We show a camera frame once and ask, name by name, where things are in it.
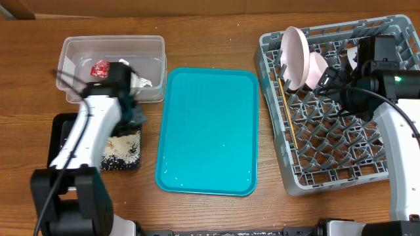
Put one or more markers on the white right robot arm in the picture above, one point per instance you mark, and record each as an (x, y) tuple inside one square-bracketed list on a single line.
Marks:
[(378, 88)]

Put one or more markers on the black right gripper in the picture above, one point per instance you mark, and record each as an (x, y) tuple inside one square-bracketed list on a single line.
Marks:
[(336, 77)]

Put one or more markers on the white rice pile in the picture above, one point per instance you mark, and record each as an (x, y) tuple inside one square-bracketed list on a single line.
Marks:
[(122, 153)]

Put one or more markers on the red snack wrapper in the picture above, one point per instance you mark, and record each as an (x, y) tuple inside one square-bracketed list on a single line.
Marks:
[(101, 69)]

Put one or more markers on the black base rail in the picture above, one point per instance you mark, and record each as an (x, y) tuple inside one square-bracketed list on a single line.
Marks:
[(286, 231)]

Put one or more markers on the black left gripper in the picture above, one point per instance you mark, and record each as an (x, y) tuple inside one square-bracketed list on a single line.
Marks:
[(141, 117)]

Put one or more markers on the large pink plate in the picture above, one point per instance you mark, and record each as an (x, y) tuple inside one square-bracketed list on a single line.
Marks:
[(295, 55)]

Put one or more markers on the grey bowl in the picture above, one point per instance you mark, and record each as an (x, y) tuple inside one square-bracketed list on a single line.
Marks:
[(352, 56)]

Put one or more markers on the clear plastic bin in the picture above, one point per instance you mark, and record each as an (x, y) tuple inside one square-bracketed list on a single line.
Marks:
[(145, 53)]

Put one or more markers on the black plastic tray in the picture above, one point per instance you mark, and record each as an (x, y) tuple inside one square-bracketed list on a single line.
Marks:
[(61, 127)]

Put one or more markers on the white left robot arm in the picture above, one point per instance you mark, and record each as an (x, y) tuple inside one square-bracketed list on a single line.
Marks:
[(69, 196)]

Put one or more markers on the wooden chopstick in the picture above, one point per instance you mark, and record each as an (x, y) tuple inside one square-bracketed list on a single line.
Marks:
[(288, 114)]

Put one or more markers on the teal serving tray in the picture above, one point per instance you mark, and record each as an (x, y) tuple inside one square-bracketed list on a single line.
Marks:
[(208, 142)]

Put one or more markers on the small pink bowl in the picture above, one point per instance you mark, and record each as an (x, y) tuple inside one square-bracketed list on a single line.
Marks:
[(317, 66)]

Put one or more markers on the white napkin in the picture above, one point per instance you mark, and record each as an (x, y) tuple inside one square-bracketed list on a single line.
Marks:
[(132, 83)]

